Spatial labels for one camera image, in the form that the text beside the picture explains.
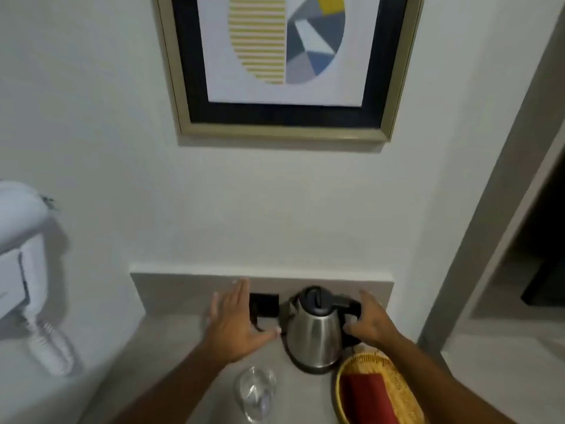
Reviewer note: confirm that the person's left hand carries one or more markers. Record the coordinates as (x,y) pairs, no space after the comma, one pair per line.
(231,331)

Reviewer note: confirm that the person's right hand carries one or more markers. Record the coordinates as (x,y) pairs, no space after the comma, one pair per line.
(375,328)

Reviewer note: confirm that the person's left thumb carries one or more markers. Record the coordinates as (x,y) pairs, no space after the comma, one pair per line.
(267,336)

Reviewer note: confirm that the person's left little finger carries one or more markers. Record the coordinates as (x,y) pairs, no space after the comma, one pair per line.
(215,306)

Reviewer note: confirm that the person's right thumb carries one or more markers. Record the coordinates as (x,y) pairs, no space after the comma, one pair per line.
(353,331)

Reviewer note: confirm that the stainless steel electric kettle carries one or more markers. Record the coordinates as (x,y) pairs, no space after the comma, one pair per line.
(315,333)

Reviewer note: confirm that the person's left forearm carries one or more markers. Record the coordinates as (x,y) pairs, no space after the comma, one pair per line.
(176,388)

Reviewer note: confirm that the person's right forearm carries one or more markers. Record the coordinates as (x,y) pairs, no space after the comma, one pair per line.
(437,384)

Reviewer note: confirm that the clear drinking glass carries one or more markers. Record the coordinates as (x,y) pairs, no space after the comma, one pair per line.
(257,392)

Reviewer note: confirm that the red packet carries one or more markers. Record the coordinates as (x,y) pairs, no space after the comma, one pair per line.
(368,399)

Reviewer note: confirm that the yellow wicker basket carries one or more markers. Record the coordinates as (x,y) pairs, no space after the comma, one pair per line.
(399,384)

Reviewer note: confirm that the gold framed abstract picture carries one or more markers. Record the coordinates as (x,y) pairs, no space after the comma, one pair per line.
(282,114)

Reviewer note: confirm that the black wall socket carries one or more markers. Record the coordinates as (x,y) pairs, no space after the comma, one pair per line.
(265,304)

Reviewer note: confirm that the beige door frame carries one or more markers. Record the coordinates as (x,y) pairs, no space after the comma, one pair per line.
(494,194)

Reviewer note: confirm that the white wall hair dryer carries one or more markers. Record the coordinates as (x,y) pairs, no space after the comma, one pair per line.
(22,242)

